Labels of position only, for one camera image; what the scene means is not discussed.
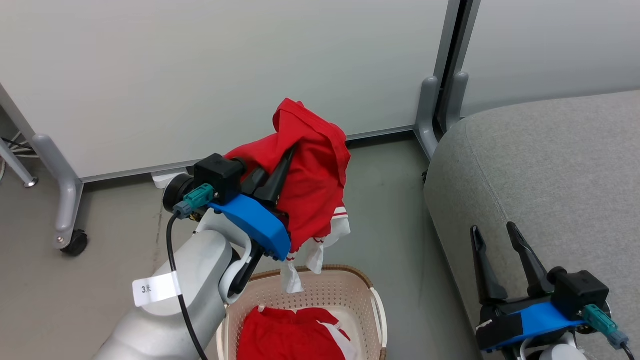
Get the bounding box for narrow white partition panel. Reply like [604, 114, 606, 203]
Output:
[459, 0, 640, 119]

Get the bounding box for cream perforated laundry basket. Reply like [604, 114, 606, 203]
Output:
[216, 264, 389, 360]

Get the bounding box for wide white partition panel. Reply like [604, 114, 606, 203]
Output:
[0, 0, 453, 184]

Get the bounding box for white power strip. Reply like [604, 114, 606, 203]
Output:
[150, 168, 189, 190]

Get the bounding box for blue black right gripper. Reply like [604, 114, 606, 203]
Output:
[470, 221, 588, 354]

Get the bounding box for black cable with teal plug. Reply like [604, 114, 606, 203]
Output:
[166, 183, 217, 360]
[581, 303, 640, 360]

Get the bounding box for black caster wheel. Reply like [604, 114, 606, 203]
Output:
[60, 228, 90, 258]

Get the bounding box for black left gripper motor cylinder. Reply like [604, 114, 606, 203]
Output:
[162, 172, 197, 215]

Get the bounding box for red shorts with white stripe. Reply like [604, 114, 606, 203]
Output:
[236, 305, 359, 360]

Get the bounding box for grey curved partition foot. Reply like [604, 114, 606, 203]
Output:
[444, 71, 470, 134]
[413, 75, 444, 161]

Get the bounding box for grey metal table leg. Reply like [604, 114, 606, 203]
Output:
[0, 138, 40, 189]

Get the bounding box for red white sports jersey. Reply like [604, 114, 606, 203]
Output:
[223, 98, 352, 295]

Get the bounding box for grey partition foot with caster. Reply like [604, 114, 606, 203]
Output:
[30, 133, 85, 250]

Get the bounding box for grey fabric sofa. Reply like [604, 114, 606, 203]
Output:
[423, 90, 640, 360]

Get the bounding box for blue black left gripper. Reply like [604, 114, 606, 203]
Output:
[207, 143, 298, 262]

